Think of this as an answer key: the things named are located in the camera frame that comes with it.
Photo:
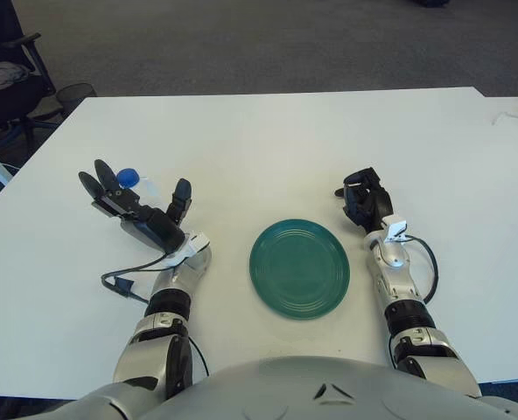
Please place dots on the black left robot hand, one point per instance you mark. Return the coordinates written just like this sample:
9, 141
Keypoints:
154, 225

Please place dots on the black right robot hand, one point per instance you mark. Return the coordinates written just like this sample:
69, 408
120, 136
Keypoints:
379, 203

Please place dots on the clear bottle with blue cap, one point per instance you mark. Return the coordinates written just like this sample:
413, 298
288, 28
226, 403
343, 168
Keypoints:
128, 177

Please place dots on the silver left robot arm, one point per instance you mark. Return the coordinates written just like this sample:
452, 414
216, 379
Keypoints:
184, 271

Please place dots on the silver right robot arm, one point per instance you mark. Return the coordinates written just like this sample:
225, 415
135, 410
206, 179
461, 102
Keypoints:
392, 258

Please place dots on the green ribbed plate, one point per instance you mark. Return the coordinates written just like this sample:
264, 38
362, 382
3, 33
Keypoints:
299, 271

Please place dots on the black mesh wastebasket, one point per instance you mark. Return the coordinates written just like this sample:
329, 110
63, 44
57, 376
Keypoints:
75, 94

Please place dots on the black office chair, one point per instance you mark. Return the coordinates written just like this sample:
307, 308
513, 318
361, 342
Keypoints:
5, 96

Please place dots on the grey robot torso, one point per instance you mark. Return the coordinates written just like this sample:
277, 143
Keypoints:
285, 394

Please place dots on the grey cloth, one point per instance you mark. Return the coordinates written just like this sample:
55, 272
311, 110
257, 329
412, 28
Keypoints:
1, 72

